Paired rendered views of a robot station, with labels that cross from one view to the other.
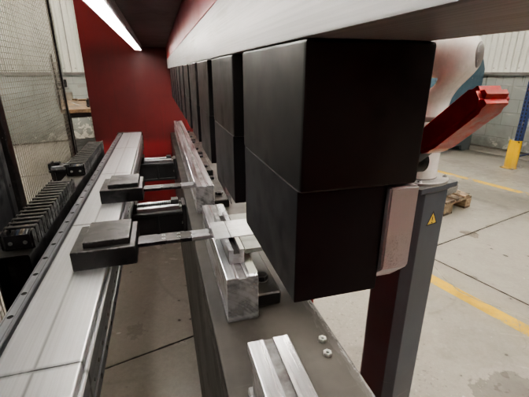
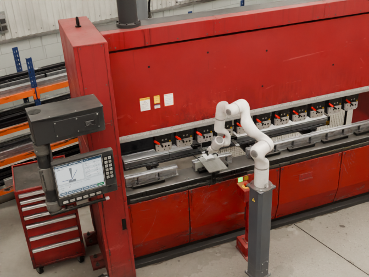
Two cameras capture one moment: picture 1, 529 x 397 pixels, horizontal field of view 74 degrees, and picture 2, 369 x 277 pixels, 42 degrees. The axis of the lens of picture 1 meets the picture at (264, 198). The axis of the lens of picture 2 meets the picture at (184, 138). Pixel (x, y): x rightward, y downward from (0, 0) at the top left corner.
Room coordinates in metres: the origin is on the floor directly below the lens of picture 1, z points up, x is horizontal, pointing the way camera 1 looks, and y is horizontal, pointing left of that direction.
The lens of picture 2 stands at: (0.28, -3.82, 3.31)
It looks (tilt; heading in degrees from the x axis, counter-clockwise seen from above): 28 degrees down; 87
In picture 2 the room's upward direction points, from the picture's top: 3 degrees counter-clockwise
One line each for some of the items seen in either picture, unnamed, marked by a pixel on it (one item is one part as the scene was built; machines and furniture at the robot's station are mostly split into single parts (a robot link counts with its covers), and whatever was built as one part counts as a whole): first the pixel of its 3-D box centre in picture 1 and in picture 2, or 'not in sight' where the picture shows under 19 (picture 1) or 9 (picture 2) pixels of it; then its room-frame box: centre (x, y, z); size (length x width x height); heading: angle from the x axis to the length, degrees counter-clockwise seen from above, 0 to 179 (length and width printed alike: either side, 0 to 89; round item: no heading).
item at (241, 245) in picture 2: not in sight; (250, 246); (1.08, -0.17, 0.06); 0.25 x 0.20 x 0.12; 108
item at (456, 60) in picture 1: (442, 77); (260, 155); (1.06, -0.51, 1.30); 0.19 x 0.12 x 0.24; 44
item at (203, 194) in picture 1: (186, 149); (319, 136); (1.90, 0.43, 0.92); 1.67 x 0.06 x 0.10; 16
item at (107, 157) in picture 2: not in sight; (84, 174); (-0.31, -0.77, 1.42); 0.45 x 0.12 x 0.36; 21
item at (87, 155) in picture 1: (87, 155); not in sight; (1.32, 0.67, 1.02); 0.44 x 0.06 x 0.04; 16
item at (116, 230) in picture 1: (148, 236); (199, 147); (0.64, 0.23, 1.01); 0.26 x 0.12 x 0.05; 106
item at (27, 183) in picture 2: not in sight; (50, 216); (-0.85, 0.00, 0.50); 0.50 x 0.50 x 1.00; 16
